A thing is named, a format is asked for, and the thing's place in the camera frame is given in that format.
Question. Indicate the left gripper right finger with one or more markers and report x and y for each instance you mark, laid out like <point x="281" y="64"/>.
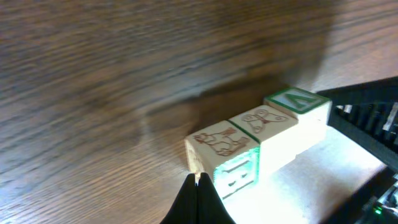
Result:
<point x="210" y="208"/>

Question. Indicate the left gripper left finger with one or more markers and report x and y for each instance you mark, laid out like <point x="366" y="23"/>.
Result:
<point x="184" y="207"/>

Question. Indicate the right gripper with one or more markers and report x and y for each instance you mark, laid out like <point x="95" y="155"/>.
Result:
<point x="367" y="114"/>

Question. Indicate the green B block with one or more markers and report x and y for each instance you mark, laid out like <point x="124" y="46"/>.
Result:
<point x="227" y="154"/>

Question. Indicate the red sided number block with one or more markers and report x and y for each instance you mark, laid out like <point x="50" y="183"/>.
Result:
<point x="311" y="110"/>

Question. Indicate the green sided letter block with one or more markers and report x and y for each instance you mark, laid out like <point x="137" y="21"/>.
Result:
<point x="274" y="130"/>

